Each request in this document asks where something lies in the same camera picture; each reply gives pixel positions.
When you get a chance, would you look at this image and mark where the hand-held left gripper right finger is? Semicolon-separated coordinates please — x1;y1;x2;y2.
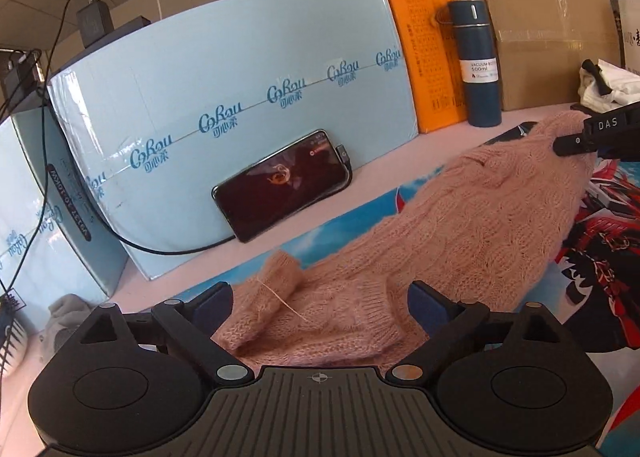
385;280;568;384

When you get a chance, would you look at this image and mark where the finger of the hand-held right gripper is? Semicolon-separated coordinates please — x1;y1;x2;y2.
552;129;600;158

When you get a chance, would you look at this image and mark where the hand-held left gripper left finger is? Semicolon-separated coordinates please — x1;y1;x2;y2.
74;282;255;385

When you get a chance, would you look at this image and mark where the pink knitted sweater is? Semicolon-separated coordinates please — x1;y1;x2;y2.
210;112;602;374

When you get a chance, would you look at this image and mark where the white cloth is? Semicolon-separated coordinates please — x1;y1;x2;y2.
577;58;640;114

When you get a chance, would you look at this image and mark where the white bag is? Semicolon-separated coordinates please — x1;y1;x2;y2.
617;0;640;76

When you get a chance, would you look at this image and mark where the dark blue vacuum flask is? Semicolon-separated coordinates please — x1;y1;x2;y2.
434;0;503;128

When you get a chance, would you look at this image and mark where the printed robot figure mat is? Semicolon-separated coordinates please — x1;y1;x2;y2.
170;121;640;449

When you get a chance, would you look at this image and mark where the brown cardboard box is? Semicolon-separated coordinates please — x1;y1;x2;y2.
472;0;624;112

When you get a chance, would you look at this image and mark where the black smartphone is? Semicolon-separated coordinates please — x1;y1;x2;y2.
211;129;352;244

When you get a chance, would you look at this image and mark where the grey cloth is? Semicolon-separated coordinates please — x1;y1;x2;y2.
42;293;97;359

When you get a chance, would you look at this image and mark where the orange padded package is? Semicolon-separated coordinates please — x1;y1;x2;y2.
377;0;484;134

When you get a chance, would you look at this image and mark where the white black striped object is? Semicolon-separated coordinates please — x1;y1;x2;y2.
0;287;32;379

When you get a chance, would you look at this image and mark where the small light blue cardboard box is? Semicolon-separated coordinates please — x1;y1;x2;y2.
0;109;130;338

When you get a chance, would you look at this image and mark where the large light blue cardboard box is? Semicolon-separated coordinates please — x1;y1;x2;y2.
46;0;420;282

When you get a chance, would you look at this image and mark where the dark box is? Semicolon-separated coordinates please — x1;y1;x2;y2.
107;15;154;38

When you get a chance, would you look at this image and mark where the small black charger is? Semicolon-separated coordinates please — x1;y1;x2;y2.
0;49;42;94

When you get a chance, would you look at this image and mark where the black power adapter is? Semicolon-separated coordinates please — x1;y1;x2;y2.
75;0;114;48

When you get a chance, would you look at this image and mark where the black charging cable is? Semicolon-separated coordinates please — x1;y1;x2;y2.
35;0;356;256

